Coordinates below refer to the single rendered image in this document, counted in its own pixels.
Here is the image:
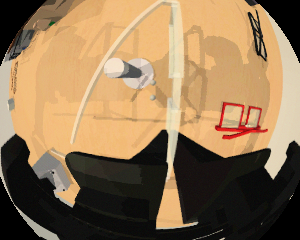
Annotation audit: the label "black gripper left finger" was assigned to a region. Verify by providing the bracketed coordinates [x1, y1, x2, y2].
[65, 129, 169, 220]

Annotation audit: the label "red-framed glasses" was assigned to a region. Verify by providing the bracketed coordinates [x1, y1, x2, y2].
[215, 103, 267, 140]

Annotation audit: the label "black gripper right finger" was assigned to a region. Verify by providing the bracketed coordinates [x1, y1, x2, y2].
[173, 132, 271, 224]

